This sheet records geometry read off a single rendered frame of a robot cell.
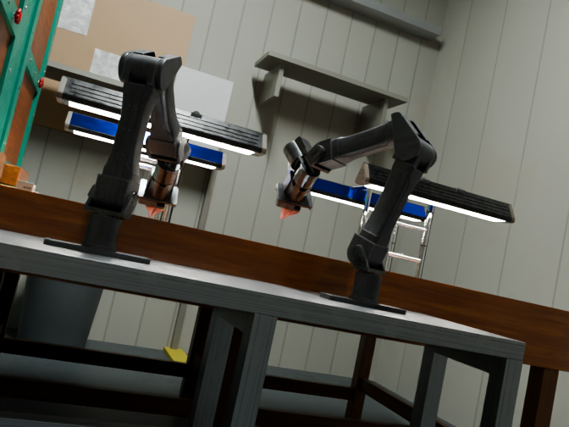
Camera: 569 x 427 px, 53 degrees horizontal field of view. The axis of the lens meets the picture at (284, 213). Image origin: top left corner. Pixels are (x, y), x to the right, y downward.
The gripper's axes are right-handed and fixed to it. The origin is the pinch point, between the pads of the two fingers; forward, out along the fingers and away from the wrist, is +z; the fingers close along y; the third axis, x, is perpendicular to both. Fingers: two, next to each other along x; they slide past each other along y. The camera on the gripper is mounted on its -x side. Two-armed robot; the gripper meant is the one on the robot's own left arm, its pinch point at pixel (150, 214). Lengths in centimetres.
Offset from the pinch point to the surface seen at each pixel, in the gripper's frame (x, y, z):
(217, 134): -28.2, -14.4, -11.2
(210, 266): 19.7, -15.4, -7.5
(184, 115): -31.7, -3.8, -11.8
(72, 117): -68, 30, 30
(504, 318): 17, -106, -9
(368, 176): -29, -67, -11
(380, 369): -96, -208, 205
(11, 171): -45, 44, 42
